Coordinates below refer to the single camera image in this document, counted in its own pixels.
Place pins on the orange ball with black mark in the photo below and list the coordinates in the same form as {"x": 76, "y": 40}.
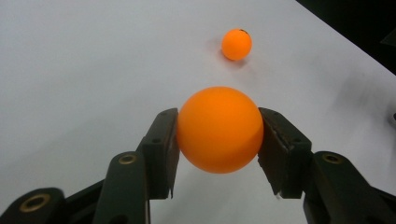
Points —
{"x": 236, "y": 45}

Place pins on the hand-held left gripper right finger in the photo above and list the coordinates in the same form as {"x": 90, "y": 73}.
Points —
{"x": 286, "y": 155}

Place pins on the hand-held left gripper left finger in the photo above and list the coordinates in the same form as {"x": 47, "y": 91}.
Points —
{"x": 158, "y": 161}

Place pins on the plain orange ball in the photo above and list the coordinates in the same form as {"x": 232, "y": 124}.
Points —
{"x": 219, "y": 130}

